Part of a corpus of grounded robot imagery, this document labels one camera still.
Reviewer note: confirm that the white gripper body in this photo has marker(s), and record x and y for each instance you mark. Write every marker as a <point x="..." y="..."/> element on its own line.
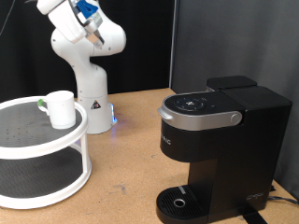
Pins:
<point x="67" y="23"/>

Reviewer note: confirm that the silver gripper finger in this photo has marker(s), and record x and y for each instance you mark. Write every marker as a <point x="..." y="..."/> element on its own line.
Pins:
<point x="92" y="38"/>
<point x="100" y="39"/>

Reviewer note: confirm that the black Keurig coffee machine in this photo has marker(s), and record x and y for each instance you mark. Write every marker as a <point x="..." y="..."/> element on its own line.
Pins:
<point x="233" y="155"/>

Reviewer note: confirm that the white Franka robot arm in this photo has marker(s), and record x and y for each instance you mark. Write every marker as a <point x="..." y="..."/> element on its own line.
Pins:
<point x="90" y="84"/>

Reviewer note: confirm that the black fabric backdrop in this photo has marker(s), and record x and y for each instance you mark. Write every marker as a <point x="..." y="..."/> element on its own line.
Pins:
<point x="25" y="62"/>

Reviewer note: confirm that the white two-tier turntable shelf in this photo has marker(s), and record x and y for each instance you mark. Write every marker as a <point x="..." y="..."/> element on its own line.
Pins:
<point x="31" y="152"/>

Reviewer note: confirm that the grey fabric backdrop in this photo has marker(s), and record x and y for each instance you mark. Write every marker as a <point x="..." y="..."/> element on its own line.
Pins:
<point x="233" y="37"/>

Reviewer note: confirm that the black tape strip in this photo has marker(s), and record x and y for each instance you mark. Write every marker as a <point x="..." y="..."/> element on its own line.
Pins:
<point x="253" y="216"/>

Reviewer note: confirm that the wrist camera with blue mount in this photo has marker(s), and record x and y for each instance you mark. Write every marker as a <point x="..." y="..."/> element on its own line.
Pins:
<point x="87" y="7"/>

